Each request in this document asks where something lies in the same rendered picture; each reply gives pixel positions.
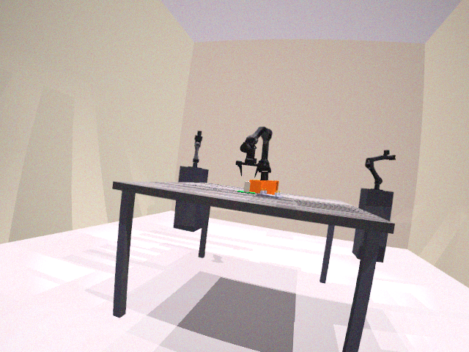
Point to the green circuit board with square handle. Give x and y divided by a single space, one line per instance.
247 188

